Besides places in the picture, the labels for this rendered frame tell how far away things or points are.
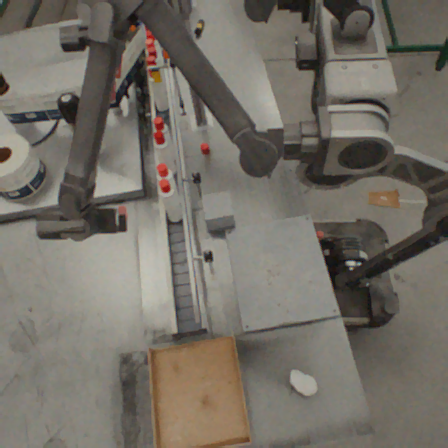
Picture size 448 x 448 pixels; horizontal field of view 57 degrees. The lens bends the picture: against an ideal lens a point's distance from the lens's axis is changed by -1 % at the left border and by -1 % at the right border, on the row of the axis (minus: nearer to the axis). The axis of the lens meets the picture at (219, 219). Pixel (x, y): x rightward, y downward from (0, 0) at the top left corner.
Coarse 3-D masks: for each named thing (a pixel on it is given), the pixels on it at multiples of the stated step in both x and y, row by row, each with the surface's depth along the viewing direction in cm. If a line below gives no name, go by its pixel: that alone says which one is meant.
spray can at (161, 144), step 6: (156, 132) 137; (162, 132) 136; (156, 138) 136; (162, 138) 136; (156, 144) 139; (162, 144) 139; (168, 144) 140; (156, 150) 141; (162, 150) 140; (168, 150) 141; (162, 156) 142; (168, 156) 143; (162, 162) 145; (168, 162) 146; (168, 168) 148; (174, 168) 150; (174, 174) 153
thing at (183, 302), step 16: (160, 112) 169; (176, 176) 152; (176, 224) 142; (176, 240) 139; (176, 256) 136; (192, 256) 136; (176, 272) 133; (176, 288) 131; (176, 304) 128; (192, 304) 127; (176, 320) 125; (192, 320) 125
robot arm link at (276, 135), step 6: (270, 132) 80; (276, 132) 80; (282, 132) 80; (270, 138) 80; (276, 138) 80; (282, 138) 80; (276, 144) 80; (282, 144) 80; (282, 150) 81; (270, 174) 83
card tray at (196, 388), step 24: (168, 360) 124; (192, 360) 123; (216, 360) 123; (168, 384) 121; (192, 384) 120; (216, 384) 119; (240, 384) 116; (168, 408) 117; (192, 408) 117; (216, 408) 116; (240, 408) 116; (168, 432) 114; (192, 432) 114; (216, 432) 113; (240, 432) 113
